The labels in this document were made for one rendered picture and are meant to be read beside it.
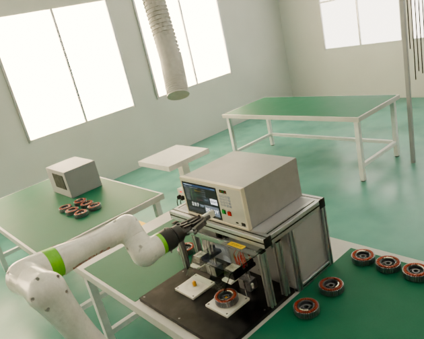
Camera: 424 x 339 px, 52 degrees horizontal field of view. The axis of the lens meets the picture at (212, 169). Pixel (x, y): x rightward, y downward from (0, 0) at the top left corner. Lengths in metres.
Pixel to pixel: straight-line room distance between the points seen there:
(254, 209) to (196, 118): 6.01
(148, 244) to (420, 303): 1.14
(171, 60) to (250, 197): 1.51
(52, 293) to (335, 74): 8.08
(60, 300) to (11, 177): 5.02
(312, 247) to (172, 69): 1.61
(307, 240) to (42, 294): 1.21
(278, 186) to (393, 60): 6.56
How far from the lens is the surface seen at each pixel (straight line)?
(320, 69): 9.24
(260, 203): 1.96
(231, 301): 2.07
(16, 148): 6.42
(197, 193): 2.12
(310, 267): 2.19
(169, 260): 2.63
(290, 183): 2.11
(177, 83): 3.08
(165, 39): 3.19
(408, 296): 2.09
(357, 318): 1.98
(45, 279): 1.48
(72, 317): 1.54
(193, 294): 2.23
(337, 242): 2.49
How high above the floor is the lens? 2.02
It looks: 19 degrees down
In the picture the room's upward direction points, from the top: 13 degrees counter-clockwise
